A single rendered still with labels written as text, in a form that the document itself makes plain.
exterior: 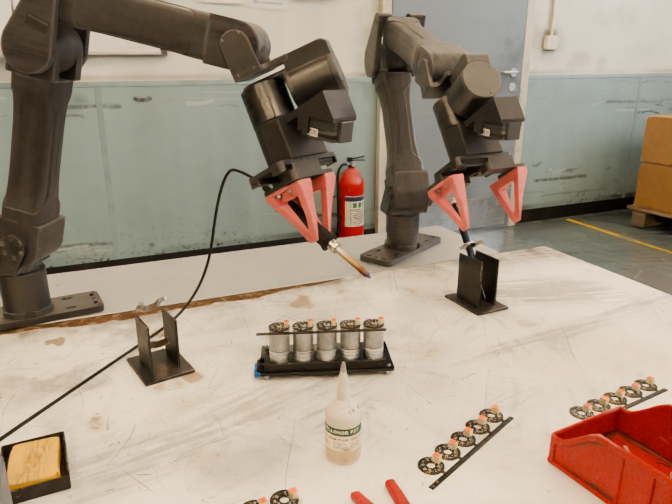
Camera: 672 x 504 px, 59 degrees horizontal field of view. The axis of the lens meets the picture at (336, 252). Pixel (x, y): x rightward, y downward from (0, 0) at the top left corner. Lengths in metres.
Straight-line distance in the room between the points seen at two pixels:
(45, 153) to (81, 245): 2.50
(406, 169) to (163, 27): 0.53
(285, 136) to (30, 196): 0.36
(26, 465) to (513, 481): 0.44
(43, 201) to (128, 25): 0.26
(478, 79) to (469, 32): 3.04
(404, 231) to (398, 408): 0.53
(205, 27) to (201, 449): 0.47
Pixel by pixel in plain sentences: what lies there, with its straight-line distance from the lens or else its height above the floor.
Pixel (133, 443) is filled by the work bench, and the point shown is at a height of 0.75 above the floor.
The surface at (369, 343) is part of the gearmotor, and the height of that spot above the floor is 0.79.
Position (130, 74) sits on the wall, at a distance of 3.25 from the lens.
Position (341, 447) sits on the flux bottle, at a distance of 0.58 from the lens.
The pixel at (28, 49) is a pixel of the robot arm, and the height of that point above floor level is 1.12.
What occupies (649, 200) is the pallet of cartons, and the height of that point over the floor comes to 0.20.
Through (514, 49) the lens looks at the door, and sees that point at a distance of 4.12.
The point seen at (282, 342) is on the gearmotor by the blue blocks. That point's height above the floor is 0.80.
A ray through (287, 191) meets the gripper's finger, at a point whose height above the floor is 0.96.
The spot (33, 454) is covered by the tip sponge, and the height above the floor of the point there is 0.76.
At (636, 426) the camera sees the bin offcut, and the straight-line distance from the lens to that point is 0.68.
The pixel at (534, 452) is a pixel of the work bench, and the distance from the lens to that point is 0.64.
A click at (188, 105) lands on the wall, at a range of 3.29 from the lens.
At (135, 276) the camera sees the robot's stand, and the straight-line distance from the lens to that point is 1.10.
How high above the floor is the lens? 1.11
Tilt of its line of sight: 18 degrees down
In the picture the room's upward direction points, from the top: straight up
